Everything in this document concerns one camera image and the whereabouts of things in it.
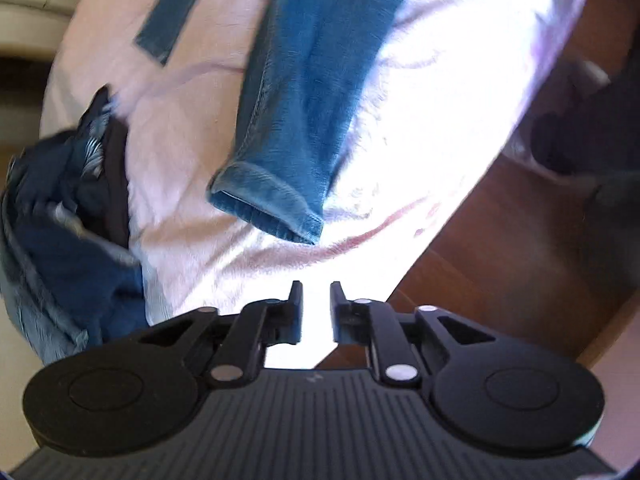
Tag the blue jeans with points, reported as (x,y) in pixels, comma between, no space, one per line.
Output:
(300,110)

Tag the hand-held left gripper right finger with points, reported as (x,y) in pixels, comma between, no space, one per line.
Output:
(336,321)

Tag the dark navy garment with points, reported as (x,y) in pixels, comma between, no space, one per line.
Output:
(60,260)

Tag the black garment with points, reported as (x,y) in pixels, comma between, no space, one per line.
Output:
(116,180)

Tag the light blue denim garment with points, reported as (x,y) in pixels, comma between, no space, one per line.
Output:
(30,305)

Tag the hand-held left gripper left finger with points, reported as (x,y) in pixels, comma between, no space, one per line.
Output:
(298,321)

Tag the pale pink bed sheet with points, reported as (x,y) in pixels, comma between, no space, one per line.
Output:
(175,170)

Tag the dark blurred object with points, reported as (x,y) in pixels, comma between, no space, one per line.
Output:
(600,125)

